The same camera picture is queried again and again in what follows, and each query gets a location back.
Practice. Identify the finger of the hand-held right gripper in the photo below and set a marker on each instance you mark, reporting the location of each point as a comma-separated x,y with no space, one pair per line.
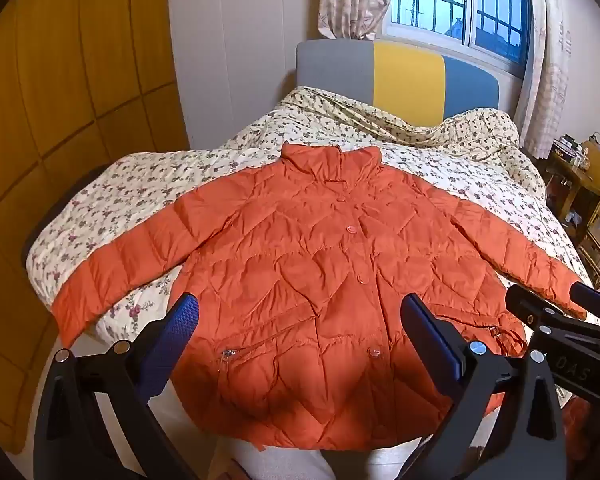
535,307
597,302

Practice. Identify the orange puffer jacket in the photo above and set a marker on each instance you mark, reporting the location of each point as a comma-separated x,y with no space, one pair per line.
305,260

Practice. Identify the long patterned curtain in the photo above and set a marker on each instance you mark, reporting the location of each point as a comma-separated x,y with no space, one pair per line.
545,60

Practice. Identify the floral quilt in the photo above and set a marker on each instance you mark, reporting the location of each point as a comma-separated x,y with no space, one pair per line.
130,180

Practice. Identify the barred window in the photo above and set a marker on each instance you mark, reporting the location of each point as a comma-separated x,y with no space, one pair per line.
430,0

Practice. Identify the dark box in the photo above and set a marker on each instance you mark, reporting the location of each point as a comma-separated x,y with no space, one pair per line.
562,147

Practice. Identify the wooden wardrobe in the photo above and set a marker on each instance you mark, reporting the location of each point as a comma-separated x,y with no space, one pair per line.
80,85

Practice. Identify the person's right forearm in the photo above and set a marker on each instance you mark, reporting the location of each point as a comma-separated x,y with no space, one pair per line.
592,430

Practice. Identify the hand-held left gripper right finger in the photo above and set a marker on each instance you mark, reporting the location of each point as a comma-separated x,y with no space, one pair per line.
430,340

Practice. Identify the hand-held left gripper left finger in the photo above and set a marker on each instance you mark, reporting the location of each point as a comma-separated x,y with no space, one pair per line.
176,330

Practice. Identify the grey yellow blue headboard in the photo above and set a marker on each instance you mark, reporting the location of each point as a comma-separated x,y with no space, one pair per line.
405,75

